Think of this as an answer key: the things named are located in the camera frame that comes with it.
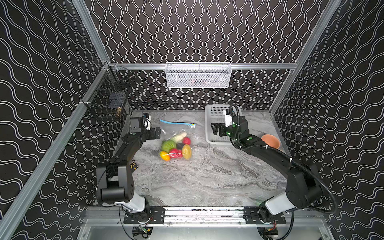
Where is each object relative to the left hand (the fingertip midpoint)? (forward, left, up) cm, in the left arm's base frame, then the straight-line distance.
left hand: (157, 130), depth 92 cm
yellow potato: (-10, -18, -8) cm, 22 cm away
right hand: (+2, -37, +6) cm, 37 cm away
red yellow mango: (-14, -6, -6) cm, 16 cm away
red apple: (0, -18, -9) cm, 20 cm away
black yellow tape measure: (-18, +13, -10) cm, 24 cm away
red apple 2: (-13, -12, -5) cm, 19 cm away
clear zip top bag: (+9, -5, -9) cm, 13 cm away
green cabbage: (-7, -7, -5) cm, 11 cm away
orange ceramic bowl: (+2, -72, -11) cm, 73 cm away
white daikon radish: (+3, -12, -10) cm, 16 cm away
